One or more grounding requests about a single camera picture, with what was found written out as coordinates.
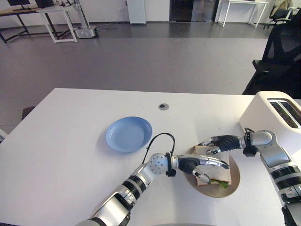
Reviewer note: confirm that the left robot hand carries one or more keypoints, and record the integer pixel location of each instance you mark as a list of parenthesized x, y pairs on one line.
[(188, 162)]

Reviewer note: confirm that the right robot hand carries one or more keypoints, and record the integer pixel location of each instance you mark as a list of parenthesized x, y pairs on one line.
[(227, 142)]

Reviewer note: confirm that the bread slice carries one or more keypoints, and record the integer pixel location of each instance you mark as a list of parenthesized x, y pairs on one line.
[(218, 174), (200, 183)]

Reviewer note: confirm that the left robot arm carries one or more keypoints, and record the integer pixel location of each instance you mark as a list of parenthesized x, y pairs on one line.
[(113, 204)]

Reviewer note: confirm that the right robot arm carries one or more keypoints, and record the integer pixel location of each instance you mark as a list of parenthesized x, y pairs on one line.
[(277, 155)]

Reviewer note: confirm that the green lettuce leaf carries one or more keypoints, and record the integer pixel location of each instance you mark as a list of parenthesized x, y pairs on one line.
[(222, 184)]

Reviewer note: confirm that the tan plate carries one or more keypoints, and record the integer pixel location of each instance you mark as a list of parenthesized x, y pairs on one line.
[(232, 186)]

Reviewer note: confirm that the cream toaster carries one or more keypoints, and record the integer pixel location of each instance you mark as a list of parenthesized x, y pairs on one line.
[(261, 113)]

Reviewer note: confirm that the blue plate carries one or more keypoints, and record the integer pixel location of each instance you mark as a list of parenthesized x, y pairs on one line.
[(128, 134)]

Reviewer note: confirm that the black office chair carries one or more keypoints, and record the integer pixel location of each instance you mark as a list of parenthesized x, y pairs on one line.
[(279, 61), (284, 17)]

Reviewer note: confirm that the white cabinet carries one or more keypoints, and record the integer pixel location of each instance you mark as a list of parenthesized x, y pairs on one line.
[(137, 11)]

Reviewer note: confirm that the white robot stand base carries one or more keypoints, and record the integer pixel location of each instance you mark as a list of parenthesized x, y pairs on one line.
[(85, 30)]

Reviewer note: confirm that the black computer monitor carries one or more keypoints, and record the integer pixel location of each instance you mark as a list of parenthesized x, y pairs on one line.
[(18, 2)]

